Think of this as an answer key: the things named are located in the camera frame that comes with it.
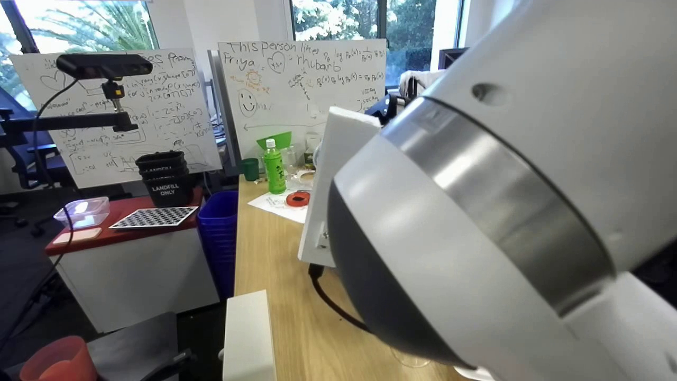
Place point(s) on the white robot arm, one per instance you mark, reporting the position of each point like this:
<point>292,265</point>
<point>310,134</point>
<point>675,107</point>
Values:
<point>497,220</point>

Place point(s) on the white paper sheet with drawing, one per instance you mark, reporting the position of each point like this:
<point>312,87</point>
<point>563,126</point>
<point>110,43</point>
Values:
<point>278,205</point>

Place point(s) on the green plastic bottle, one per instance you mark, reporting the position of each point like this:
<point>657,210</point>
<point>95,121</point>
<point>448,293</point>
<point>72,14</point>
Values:
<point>274,166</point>

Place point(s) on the blue bin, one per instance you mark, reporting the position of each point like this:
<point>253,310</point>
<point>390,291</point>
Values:
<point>219,237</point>

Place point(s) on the whiteboard with writing right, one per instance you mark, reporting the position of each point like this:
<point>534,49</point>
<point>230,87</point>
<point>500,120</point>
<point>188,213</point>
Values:
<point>278,87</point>

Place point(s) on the whiteboard with writing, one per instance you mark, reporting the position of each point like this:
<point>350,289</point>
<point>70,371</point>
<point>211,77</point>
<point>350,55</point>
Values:
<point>278,87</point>
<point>166,104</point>

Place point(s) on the black stacked containers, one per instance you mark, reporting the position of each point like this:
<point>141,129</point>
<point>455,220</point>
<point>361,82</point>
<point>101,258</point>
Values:
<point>166,179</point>

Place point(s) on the checkerboard calibration board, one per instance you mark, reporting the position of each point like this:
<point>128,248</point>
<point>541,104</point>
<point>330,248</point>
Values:
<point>155,219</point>

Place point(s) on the white rectangular box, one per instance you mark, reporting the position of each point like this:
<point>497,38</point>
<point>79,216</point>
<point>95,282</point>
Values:
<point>248,340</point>

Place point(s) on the whiteboard with writing left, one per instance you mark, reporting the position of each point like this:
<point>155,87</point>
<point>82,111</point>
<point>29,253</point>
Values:
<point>166,104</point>

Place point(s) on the clear plastic container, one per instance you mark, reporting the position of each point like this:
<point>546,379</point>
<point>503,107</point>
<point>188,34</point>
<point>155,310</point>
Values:
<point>82,213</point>

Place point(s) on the red round stool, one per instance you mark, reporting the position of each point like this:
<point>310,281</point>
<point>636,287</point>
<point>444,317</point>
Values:
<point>62,360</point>

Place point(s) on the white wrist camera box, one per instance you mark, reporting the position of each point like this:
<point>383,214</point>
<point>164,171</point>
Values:
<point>346,133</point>

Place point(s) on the black stereo camera on mount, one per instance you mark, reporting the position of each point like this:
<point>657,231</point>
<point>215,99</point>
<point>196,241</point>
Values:
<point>101,67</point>

